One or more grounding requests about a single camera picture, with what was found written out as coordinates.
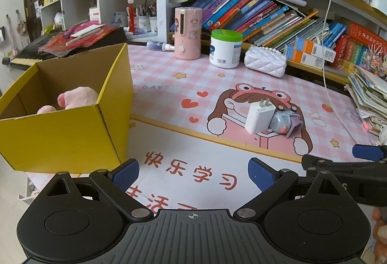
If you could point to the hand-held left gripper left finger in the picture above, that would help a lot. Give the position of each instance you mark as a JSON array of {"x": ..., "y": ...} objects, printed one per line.
[{"x": 128, "y": 173}]

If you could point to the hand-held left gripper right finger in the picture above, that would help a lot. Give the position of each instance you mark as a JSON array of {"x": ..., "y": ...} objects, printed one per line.
[{"x": 260, "y": 175}]

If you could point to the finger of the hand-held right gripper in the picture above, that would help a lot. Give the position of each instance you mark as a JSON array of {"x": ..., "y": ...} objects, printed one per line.
[
  {"x": 362, "y": 179},
  {"x": 367, "y": 151}
]

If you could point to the white charger plug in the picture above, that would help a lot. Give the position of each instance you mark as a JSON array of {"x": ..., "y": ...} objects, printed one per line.
[{"x": 257, "y": 119}]

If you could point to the yellow cardboard box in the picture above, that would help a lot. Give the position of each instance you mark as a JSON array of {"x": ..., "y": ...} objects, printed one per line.
[{"x": 60, "y": 137}]

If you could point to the pink plush toy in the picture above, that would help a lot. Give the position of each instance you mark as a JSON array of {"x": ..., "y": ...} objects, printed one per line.
[{"x": 78, "y": 96}]

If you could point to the person's right hand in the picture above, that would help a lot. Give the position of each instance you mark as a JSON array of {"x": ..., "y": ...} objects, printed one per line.
[{"x": 381, "y": 230}]

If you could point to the pile of booklets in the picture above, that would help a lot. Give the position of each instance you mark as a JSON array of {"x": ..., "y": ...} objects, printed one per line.
[{"x": 367, "y": 97}]

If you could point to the small grey purple toy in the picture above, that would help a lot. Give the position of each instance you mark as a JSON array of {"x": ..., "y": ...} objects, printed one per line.
[{"x": 281, "y": 124}]

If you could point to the white quilted clutch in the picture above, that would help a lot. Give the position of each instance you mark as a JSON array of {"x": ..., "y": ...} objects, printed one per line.
[{"x": 264, "y": 61}]

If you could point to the red boxed book set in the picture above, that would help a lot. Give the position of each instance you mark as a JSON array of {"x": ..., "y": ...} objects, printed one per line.
[{"x": 359, "y": 37}]

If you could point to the orange white carton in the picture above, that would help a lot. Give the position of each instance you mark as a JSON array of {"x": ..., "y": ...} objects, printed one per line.
[
  {"x": 297, "y": 57},
  {"x": 314, "y": 48}
]

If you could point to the white can green lid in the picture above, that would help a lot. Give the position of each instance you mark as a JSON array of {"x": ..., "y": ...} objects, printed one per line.
[{"x": 225, "y": 52}]

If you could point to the grey notebook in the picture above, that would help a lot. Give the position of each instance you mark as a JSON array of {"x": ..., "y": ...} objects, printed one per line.
[{"x": 75, "y": 40}]

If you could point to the white notebook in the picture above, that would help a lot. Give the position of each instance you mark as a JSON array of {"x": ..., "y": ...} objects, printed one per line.
[{"x": 86, "y": 29}]

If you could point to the pink cartoon humidifier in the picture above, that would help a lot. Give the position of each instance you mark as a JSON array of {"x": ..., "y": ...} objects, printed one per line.
[{"x": 188, "y": 34}]

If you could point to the magenta fabric piece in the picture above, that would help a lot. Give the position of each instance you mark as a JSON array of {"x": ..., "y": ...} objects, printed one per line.
[{"x": 70, "y": 32}]

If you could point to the small blue white box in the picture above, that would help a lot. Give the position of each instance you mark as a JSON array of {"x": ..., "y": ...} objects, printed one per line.
[{"x": 121, "y": 18}]

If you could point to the red tassel ornament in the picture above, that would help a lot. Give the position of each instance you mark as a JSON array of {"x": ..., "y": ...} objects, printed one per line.
[{"x": 131, "y": 16}]

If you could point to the black electronic keyboard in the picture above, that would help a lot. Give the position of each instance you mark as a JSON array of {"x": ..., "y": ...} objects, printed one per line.
[{"x": 33, "y": 45}]

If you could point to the white carton red label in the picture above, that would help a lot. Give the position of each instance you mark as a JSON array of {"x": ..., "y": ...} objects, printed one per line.
[{"x": 94, "y": 14}]

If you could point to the bunch of pens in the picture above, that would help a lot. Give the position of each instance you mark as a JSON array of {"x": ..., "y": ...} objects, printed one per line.
[{"x": 145, "y": 10}]

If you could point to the small black device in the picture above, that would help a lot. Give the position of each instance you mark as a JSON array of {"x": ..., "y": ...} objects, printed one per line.
[{"x": 6, "y": 61}]

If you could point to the white plastic bag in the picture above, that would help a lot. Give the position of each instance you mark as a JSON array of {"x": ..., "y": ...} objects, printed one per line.
[{"x": 59, "y": 20}]

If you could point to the beige hanging bag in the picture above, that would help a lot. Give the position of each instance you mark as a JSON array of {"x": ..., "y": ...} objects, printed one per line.
[{"x": 21, "y": 26}]

